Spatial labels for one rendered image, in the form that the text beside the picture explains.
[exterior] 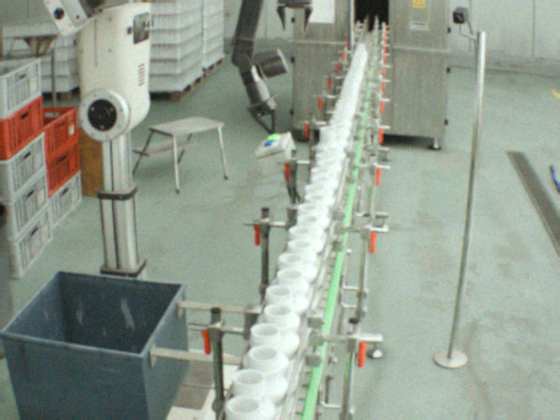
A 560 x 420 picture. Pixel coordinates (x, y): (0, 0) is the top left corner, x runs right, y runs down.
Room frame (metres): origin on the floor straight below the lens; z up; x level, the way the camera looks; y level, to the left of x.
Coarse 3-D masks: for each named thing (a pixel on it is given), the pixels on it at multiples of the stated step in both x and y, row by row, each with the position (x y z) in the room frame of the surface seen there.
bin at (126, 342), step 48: (48, 288) 1.38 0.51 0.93; (96, 288) 1.43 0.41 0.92; (144, 288) 1.41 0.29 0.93; (0, 336) 1.14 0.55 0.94; (48, 336) 1.34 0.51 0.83; (96, 336) 1.43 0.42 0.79; (144, 336) 1.41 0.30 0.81; (48, 384) 1.13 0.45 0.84; (96, 384) 1.11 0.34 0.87; (144, 384) 1.10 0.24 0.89; (192, 384) 1.34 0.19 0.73
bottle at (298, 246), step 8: (296, 240) 1.12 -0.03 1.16; (304, 240) 1.12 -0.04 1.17; (288, 248) 1.10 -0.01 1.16; (296, 248) 1.09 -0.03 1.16; (304, 248) 1.09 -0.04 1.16; (304, 256) 1.09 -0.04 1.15; (304, 264) 1.09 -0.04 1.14; (304, 272) 1.09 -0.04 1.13; (312, 272) 1.09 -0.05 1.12; (312, 280) 1.09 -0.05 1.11; (312, 288) 1.09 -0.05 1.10
